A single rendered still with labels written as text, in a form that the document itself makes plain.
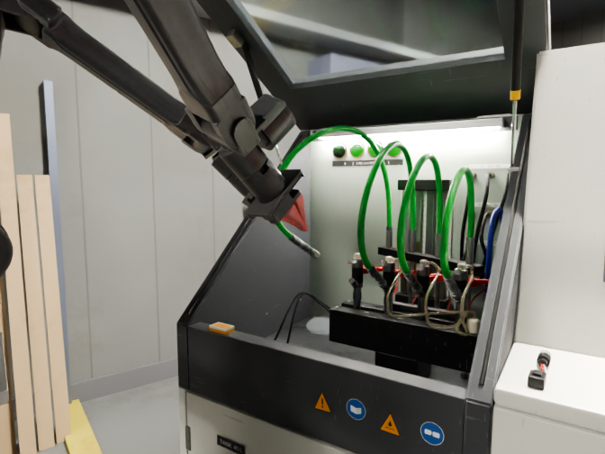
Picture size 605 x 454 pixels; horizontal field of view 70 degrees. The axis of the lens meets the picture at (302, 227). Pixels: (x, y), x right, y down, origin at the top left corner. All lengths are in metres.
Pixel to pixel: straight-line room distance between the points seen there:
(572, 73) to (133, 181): 2.34
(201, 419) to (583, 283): 0.85
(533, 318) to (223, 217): 2.38
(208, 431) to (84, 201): 1.88
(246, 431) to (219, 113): 0.70
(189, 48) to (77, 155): 2.24
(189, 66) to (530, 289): 0.72
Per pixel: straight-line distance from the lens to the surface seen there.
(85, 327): 2.87
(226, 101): 0.58
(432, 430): 0.80
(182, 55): 0.53
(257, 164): 0.66
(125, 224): 2.80
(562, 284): 0.94
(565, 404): 0.74
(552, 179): 0.97
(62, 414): 2.62
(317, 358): 0.86
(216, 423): 1.09
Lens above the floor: 1.29
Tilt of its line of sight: 6 degrees down
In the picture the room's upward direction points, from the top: straight up
